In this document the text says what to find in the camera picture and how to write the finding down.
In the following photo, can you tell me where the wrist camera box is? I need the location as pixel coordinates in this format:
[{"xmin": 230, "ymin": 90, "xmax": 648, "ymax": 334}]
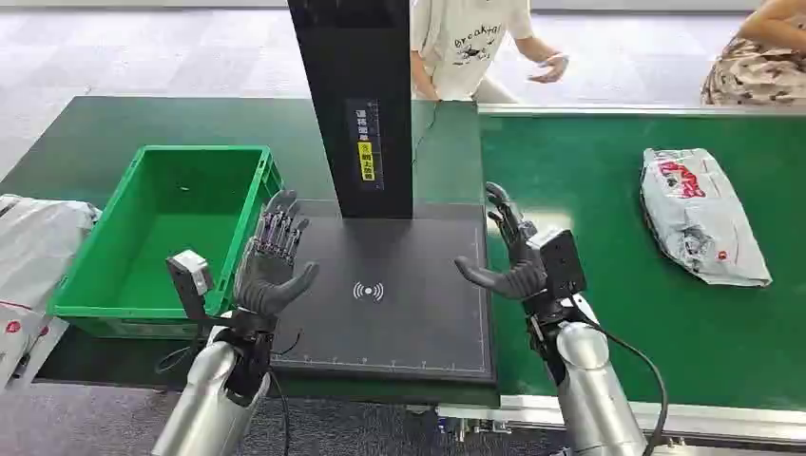
[
  {"xmin": 165, "ymin": 249, "xmax": 216, "ymax": 321},
  {"xmin": 526, "ymin": 227, "xmax": 588, "ymax": 302}
]

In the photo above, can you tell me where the silver conveyor frame rail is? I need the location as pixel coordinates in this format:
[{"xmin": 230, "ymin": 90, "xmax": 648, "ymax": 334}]
[{"xmin": 436, "ymin": 394, "xmax": 806, "ymax": 449}]

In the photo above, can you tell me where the person in patterned clothing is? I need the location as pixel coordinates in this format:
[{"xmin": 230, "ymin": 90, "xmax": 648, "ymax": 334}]
[{"xmin": 700, "ymin": 0, "xmax": 806, "ymax": 107}]

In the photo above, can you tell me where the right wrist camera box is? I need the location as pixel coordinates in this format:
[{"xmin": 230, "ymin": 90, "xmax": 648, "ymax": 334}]
[{"xmin": 526, "ymin": 227, "xmax": 588, "ymax": 302}]

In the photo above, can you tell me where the grey parcel with red print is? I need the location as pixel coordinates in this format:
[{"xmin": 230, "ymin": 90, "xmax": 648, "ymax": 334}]
[{"xmin": 639, "ymin": 147, "xmax": 774, "ymax": 289}]

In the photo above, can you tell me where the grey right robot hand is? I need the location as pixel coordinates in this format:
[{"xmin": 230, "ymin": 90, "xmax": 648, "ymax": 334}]
[{"xmin": 453, "ymin": 181, "xmax": 548, "ymax": 301}]

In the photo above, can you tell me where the person in white shirt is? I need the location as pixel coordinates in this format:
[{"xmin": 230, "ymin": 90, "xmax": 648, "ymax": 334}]
[{"xmin": 410, "ymin": 0, "xmax": 570, "ymax": 105}]

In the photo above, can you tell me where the black scanner base plate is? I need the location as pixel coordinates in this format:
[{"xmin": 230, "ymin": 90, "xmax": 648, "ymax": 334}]
[{"xmin": 270, "ymin": 199, "xmax": 497, "ymax": 385}]

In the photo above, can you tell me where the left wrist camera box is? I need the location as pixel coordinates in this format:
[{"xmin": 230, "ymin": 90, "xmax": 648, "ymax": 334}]
[{"xmin": 165, "ymin": 249, "xmax": 216, "ymax": 321}]

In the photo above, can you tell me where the white parcel bag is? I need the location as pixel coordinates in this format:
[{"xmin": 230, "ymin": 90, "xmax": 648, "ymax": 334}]
[{"xmin": 0, "ymin": 193, "xmax": 102, "ymax": 392}]

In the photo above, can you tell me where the green plastic crate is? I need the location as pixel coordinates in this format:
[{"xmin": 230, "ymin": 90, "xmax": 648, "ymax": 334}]
[{"xmin": 48, "ymin": 144, "xmax": 285, "ymax": 340}]

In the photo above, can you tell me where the green conveyor belt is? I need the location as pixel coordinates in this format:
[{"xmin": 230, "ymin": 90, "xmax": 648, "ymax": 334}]
[{"xmin": 478, "ymin": 113, "xmax": 806, "ymax": 413}]

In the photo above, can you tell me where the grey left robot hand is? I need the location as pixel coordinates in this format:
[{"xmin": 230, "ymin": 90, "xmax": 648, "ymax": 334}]
[{"xmin": 233, "ymin": 189, "xmax": 320, "ymax": 318}]

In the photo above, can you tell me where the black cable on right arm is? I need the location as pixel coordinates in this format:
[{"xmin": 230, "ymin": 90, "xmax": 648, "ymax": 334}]
[{"xmin": 566, "ymin": 294, "xmax": 669, "ymax": 456}]

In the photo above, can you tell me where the black scanner column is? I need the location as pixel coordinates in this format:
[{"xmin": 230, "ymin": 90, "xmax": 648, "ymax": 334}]
[{"xmin": 286, "ymin": 0, "xmax": 415, "ymax": 220}]

